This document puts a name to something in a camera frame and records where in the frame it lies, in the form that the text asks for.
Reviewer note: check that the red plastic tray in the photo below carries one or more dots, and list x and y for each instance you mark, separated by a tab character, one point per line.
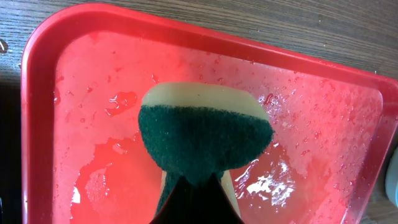
86	68

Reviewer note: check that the black rectangular metal tray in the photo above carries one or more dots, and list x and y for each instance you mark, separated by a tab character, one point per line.
11	193

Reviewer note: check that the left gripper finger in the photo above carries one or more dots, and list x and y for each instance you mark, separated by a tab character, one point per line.
207	203

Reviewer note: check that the green yellow sponge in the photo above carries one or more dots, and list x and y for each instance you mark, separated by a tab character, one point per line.
195	130

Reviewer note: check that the light blue plate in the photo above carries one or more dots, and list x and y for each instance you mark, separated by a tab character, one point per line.
391	179

